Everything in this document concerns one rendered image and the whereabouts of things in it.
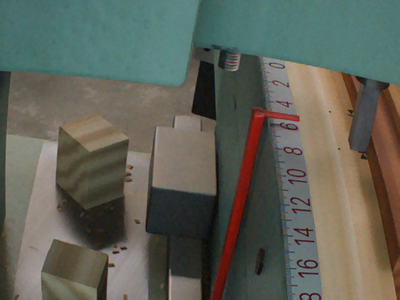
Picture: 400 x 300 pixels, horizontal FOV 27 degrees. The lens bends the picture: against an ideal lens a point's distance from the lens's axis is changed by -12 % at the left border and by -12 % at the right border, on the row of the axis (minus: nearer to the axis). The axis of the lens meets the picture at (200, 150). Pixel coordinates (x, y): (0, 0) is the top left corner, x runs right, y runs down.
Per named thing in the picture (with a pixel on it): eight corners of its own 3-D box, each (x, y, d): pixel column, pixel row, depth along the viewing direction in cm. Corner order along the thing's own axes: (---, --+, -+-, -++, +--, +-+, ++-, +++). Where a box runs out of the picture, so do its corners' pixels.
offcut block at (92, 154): (85, 210, 58) (90, 151, 56) (54, 181, 60) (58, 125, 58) (123, 196, 60) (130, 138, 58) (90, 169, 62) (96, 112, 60)
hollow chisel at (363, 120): (366, 153, 39) (386, 58, 37) (350, 150, 39) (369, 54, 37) (363, 143, 40) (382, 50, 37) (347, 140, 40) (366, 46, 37)
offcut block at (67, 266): (53, 283, 50) (53, 237, 48) (106, 299, 50) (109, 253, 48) (42, 315, 47) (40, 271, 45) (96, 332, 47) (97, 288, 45)
